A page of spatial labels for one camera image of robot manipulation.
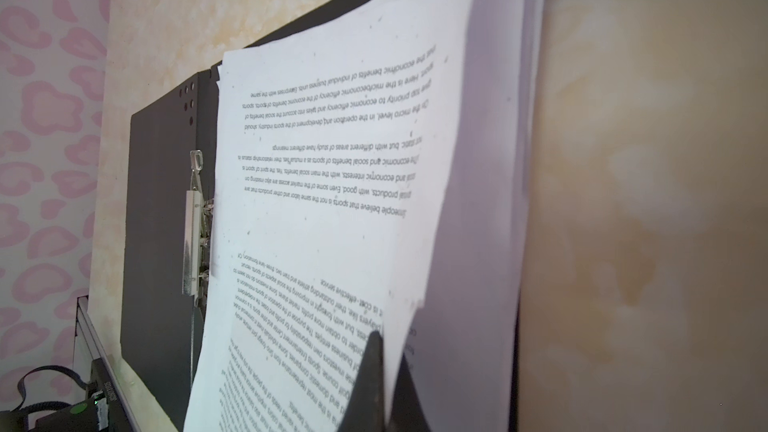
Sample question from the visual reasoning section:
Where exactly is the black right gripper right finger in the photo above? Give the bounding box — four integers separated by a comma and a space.
389, 357, 431, 432

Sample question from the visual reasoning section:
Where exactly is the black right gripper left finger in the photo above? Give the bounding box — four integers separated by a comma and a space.
337, 331, 385, 432

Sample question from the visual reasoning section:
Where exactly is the red black folder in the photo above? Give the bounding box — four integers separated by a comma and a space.
119, 0, 397, 432

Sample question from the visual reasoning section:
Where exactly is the white text sheet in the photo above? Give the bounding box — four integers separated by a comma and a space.
406, 0, 544, 431

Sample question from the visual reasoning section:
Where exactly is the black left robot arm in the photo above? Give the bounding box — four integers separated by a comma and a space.
1, 359, 135, 431

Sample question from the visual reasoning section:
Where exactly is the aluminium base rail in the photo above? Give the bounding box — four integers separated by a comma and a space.
73, 295, 140, 432

